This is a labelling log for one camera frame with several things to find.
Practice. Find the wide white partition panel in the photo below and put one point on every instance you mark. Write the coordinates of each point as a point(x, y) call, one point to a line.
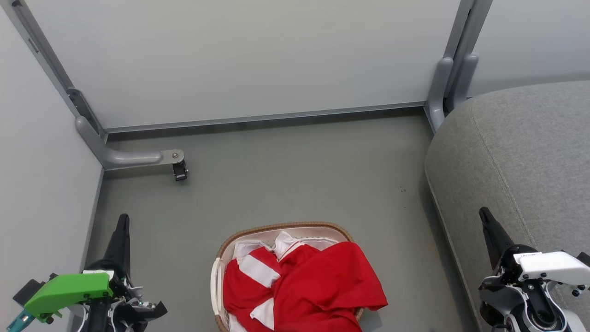
point(230, 60)

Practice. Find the black caster wheel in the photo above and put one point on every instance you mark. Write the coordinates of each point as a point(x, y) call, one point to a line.
point(179, 171)

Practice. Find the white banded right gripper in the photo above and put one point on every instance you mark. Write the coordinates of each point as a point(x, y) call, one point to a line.
point(548, 265)

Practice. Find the red white garment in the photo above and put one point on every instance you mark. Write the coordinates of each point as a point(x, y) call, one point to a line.
point(249, 290)

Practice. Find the grey metal partition post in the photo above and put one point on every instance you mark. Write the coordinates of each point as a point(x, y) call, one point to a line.
point(465, 27)
point(46, 60)

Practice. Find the grey fabric sofa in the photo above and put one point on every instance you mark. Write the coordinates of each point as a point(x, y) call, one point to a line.
point(530, 161)

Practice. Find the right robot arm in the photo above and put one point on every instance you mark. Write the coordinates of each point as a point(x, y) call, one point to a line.
point(521, 313)

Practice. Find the long grey partition foot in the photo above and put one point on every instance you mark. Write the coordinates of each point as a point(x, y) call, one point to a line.
point(129, 158)

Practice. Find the white basket liner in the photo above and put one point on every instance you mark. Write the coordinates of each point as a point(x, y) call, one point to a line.
point(322, 242)

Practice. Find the wicker laundry basket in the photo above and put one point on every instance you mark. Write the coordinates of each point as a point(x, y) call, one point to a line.
point(276, 227)

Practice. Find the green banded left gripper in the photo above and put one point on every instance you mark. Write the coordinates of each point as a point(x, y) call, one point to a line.
point(69, 288)

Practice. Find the red garment with elastic hem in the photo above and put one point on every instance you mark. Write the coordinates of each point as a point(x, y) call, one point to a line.
point(336, 281)

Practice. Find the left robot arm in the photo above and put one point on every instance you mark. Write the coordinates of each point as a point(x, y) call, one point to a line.
point(97, 318)

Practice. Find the short grey partition foot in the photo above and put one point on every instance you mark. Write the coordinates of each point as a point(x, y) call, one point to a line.
point(437, 97)
point(465, 78)

